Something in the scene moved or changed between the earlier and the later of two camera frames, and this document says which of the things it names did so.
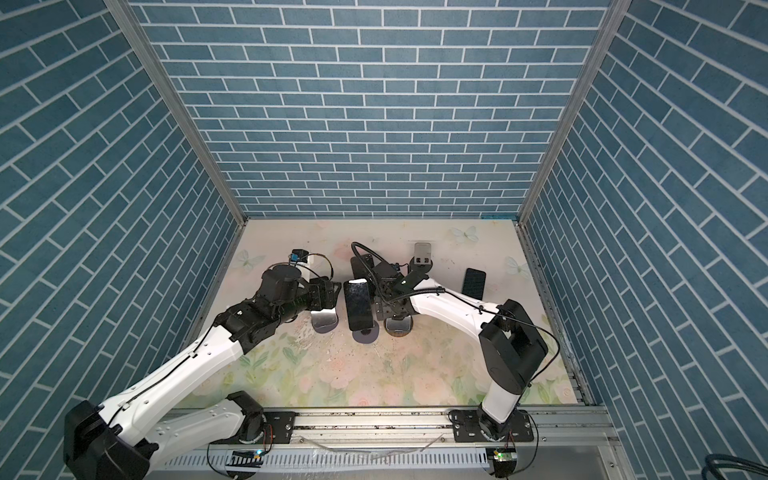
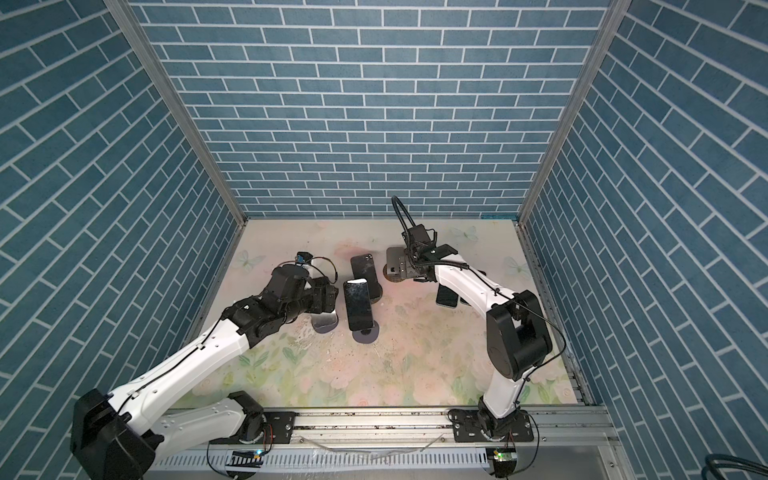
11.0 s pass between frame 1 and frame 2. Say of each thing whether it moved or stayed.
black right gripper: moved
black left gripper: stayed
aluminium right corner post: stayed
